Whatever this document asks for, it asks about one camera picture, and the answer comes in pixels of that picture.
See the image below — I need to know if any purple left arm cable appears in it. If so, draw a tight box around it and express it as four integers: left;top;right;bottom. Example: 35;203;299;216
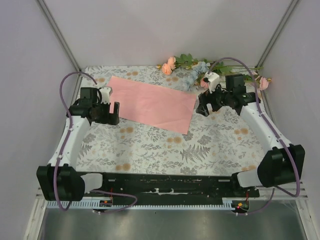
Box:
54;71;138;215

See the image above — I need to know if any blue fake hydrangea stem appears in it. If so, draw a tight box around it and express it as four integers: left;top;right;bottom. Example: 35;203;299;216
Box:
182;61;211;91

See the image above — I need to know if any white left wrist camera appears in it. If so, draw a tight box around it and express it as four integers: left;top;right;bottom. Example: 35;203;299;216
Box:
99;86;113;104

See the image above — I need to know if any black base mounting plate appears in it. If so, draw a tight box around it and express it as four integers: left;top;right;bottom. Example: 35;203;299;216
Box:
98;172;260;205

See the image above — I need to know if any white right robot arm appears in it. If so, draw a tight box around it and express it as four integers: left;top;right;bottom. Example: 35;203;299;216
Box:
196;72;305;197

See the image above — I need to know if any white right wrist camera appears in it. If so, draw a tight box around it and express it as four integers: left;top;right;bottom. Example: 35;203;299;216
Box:
200;72;220;93

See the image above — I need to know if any pink wrapping paper sheet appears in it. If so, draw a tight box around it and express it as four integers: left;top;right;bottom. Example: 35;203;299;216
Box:
107;76;196;134

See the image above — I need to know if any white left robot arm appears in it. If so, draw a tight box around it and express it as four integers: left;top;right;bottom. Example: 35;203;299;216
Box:
36;87;120;202

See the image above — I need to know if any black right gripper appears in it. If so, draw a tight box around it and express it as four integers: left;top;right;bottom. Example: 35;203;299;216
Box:
195;82;232;117

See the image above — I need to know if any green leafy rose stem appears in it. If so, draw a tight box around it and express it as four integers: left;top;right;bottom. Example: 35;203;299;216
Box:
173;53;264;77

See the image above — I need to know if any floral patterned table mat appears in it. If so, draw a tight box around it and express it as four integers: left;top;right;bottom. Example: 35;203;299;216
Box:
75;65;269;176

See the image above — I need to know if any white slotted cable duct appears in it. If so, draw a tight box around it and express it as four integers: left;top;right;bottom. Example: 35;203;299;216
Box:
46;197;248;210

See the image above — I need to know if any orange fake rose stem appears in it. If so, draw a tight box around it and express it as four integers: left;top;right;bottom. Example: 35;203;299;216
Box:
156;56;189;76

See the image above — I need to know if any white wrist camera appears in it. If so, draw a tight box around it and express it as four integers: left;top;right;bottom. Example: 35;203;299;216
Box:
200;72;220;93
99;86;113;104

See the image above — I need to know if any pink fake rose stem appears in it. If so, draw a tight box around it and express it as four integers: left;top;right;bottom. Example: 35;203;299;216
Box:
224;65;273;91

